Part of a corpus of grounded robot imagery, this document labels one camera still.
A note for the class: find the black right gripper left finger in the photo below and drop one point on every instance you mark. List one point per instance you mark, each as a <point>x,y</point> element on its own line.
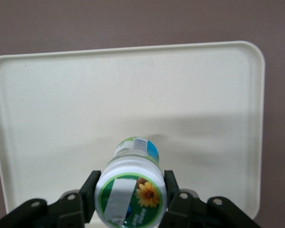
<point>69,209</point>

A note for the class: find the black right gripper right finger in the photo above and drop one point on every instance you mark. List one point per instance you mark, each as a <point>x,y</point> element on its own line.
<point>192,211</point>

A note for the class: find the cream plastic tray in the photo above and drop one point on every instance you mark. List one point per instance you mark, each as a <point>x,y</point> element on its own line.
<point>133,90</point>

